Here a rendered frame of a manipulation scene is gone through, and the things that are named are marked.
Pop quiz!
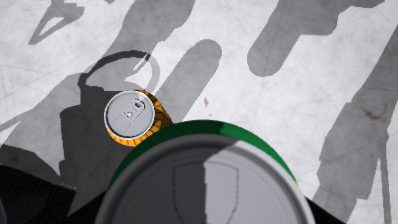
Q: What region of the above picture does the orange drink can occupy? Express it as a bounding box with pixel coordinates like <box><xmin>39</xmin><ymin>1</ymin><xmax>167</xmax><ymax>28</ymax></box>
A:
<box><xmin>104</xmin><ymin>90</ymin><xmax>172</xmax><ymax>146</ymax></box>

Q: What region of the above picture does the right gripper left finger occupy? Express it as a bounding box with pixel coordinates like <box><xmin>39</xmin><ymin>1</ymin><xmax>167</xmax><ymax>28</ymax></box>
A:
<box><xmin>56</xmin><ymin>190</ymin><xmax>106</xmax><ymax>224</ymax></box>

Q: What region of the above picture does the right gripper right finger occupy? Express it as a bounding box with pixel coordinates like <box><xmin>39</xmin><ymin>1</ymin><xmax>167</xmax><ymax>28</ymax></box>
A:
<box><xmin>305</xmin><ymin>196</ymin><xmax>345</xmax><ymax>224</ymax></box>

